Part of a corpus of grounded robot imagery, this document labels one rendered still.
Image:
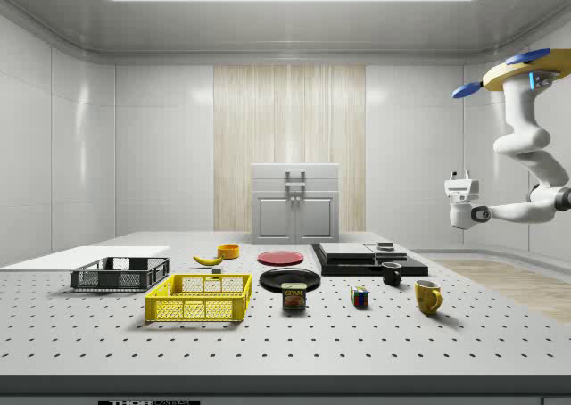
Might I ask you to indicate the black mug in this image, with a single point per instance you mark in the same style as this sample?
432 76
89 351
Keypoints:
391 275

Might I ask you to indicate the white board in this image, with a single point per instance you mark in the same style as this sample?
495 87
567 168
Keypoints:
80 257

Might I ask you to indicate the yellow mug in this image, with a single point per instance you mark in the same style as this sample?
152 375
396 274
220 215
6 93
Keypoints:
426 298

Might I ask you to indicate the dark grey basket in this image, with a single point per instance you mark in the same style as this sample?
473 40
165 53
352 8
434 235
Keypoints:
89 280

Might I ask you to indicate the banana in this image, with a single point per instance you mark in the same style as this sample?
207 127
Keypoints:
208 261

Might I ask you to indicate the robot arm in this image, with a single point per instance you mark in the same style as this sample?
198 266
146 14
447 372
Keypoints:
519 110

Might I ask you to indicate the yellow basket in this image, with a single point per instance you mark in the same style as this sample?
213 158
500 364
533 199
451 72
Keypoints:
196 309

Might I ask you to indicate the flat-sided can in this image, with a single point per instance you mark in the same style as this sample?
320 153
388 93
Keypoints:
294 298

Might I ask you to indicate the black stove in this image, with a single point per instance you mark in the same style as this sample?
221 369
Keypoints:
348 255

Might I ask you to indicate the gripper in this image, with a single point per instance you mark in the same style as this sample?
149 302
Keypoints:
462 187

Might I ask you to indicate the white cabinet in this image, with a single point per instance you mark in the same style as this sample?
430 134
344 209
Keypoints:
294 204

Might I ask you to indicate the puzzle cube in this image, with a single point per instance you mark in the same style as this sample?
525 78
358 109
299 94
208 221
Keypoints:
358 297

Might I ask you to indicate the grey cube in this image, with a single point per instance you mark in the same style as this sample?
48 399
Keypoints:
217 271

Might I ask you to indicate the black plate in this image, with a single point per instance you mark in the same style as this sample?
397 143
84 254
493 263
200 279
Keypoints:
290 276

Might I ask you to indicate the yellow bowl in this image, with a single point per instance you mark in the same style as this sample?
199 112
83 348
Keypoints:
228 253

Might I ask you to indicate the red plate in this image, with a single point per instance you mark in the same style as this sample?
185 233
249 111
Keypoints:
280 258

